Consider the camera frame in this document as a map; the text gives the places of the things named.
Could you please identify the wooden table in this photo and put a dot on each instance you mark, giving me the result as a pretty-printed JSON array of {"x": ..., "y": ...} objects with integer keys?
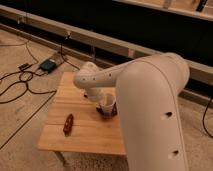
[{"x": 90, "y": 132}]

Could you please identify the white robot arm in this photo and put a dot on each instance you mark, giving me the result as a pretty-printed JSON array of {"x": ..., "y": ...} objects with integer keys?
[{"x": 146, "y": 91}]

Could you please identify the small black connector box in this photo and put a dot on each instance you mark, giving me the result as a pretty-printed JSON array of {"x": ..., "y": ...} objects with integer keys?
[{"x": 24, "y": 66}]

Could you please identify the red toy car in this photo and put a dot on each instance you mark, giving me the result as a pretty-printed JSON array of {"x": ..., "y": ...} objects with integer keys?
[{"x": 68, "y": 125}]

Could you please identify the blue black power adapter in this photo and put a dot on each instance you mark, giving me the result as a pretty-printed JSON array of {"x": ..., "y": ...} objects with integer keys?
[{"x": 47, "y": 65}]

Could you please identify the dark purple ceramic bowl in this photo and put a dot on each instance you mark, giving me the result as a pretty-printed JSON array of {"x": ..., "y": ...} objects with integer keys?
[{"x": 105, "y": 115}]

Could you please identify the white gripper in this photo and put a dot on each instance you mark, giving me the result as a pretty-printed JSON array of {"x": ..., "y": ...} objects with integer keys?
[{"x": 95, "y": 95}]

